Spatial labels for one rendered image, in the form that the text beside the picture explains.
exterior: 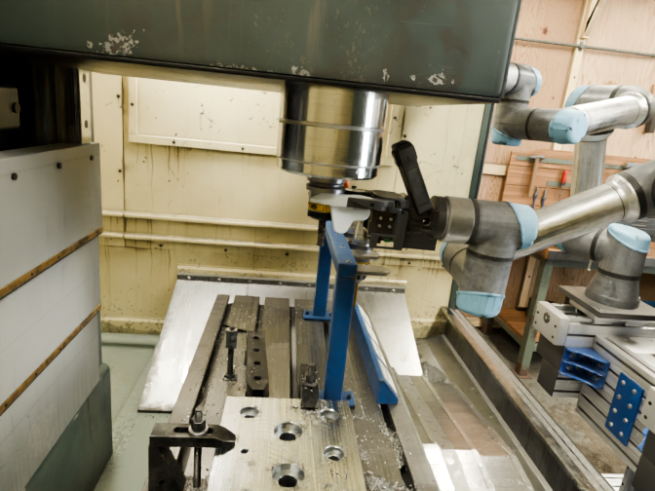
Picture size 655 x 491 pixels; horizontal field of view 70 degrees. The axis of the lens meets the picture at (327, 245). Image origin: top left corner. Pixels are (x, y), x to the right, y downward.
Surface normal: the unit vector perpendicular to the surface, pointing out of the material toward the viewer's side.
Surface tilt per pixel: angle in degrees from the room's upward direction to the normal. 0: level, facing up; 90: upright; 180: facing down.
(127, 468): 0
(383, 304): 24
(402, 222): 90
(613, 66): 90
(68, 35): 90
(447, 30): 90
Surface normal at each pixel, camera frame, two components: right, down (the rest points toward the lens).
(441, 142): 0.05, 0.31
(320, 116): -0.18, 0.25
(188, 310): 0.12, -0.76
